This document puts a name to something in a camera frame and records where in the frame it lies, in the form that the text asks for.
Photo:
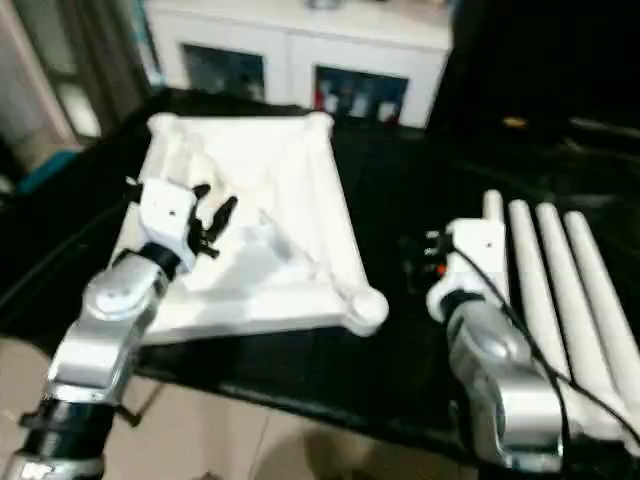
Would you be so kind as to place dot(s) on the white plastic table top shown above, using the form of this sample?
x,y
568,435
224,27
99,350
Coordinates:
x,y
290,210

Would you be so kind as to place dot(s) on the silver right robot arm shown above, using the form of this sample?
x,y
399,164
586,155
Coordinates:
x,y
500,360

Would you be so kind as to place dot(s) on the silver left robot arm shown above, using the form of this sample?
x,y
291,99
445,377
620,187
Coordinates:
x,y
115,300

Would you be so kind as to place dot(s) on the teal fabric object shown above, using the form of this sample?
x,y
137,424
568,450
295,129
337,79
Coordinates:
x,y
45,170

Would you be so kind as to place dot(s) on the small gold tag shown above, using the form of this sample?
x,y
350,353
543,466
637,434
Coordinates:
x,y
513,120

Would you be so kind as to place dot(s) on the white glass-door cabinet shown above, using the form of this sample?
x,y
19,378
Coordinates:
x,y
300,35

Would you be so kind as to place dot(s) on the black backdrop cloth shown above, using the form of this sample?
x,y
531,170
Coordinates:
x,y
550,60

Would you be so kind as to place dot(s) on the black folding table frame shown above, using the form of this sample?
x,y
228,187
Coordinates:
x,y
137,407

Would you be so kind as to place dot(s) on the grey sliding door frame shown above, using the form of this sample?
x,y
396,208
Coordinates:
x,y
20,75

